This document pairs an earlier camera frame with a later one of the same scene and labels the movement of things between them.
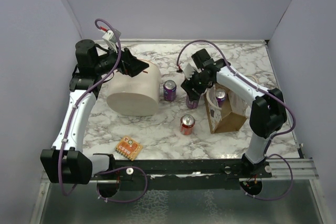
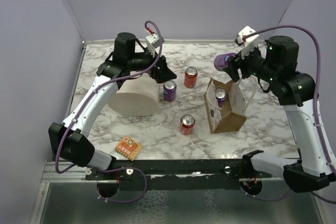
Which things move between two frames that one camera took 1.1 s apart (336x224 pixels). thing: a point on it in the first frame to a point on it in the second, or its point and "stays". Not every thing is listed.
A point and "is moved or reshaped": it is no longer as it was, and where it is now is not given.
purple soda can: x=191 y=104 is moved or reshaped
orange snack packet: x=129 y=147 stays
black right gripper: x=188 y=86 to x=238 y=62
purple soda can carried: x=220 y=94 stays
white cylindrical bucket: x=138 y=95 stays
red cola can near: x=187 y=124 stays
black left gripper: x=130 y=65 to x=163 y=72
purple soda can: x=169 y=90 stays
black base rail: x=181 y=174 stays
